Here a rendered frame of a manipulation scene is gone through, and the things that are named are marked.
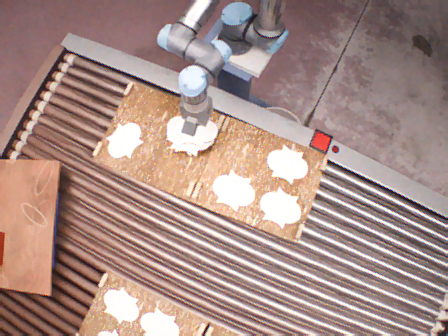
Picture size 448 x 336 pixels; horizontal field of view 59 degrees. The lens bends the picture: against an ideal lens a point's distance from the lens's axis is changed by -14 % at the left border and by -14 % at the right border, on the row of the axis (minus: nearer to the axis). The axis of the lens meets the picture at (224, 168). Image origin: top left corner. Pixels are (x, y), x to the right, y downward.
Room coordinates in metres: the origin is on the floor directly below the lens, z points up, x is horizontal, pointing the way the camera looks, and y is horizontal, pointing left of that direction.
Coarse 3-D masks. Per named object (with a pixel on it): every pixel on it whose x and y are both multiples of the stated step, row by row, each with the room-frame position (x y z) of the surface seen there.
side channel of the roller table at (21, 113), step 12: (60, 48) 1.01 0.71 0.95; (48, 60) 0.95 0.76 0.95; (60, 60) 0.96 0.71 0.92; (48, 72) 0.89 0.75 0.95; (36, 84) 0.84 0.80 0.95; (24, 96) 0.78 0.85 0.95; (36, 96) 0.79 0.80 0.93; (24, 108) 0.73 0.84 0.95; (12, 120) 0.67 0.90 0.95; (24, 120) 0.68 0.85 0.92; (12, 132) 0.62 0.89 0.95; (0, 144) 0.57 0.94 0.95; (0, 156) 0.51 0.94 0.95
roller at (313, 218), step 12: (48, 96) 0.78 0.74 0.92; (72, 108) 0.72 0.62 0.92; (84, 108) 0.72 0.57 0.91; (96, 120) 0.66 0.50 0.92; (108, 120) 0.66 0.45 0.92; (312, 216) 0.26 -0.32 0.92; (324, 228) 0.21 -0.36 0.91; (336, 228) 0.21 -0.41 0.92; (348, 228) 0.21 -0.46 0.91; (360, 240) 0.16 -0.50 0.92; (372, 240) 0.15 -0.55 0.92; (384, 252) 0.10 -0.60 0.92; (396, 252) 0.10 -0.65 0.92; (408, 264) 0.04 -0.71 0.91; (420, 264) 0.04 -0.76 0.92; (432, 276) -0.02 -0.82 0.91; (444, 276) -0.02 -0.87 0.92
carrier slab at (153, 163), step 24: (144, 96) 0.74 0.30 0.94; (168, 96) 0.74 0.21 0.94; (120, 120) 0.65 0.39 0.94; (144, 120) 0.64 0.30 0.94; (168, 120) 0.64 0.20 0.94; (216, 120) 0.63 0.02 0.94; (144, 144) 0.54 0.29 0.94; (168, 144) 0.54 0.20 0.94; (120, 168) 0.45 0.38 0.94; (144, 168) 0.45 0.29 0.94; (168, 168) 0.45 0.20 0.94; (192, 168) 0.45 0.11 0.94; (168, 192) 0.36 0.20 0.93
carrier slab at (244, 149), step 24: (216, 144) 0.53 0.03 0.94; (240, 144) 0.53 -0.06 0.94; (264, 144) 0.53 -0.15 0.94; (288, 144) 0.53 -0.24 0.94; (216, 168) 0.44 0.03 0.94; (240, 168) 0.44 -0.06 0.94; (264, 168) 0.44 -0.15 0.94; (312, 168) 0.44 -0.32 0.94; (264, 192) 0.35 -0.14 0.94; (288, 192) 0.35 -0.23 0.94; (312, 192) 0.35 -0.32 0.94; (240, 216) 0.27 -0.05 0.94
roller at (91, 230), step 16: (80, 224) 0.24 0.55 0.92; (112, 240) 0.18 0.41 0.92; (128, 256) 0.13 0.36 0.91; (144, 256) 0.13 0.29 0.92; (160, 272) 0.07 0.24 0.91; (176, 272) 0.07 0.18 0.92; (192, 288) 0.01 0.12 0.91; (208, 288) 0.01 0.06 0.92; (240, 304) -0.05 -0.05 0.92; (272, 320) -0.12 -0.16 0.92; (288, 320) -0.12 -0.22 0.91
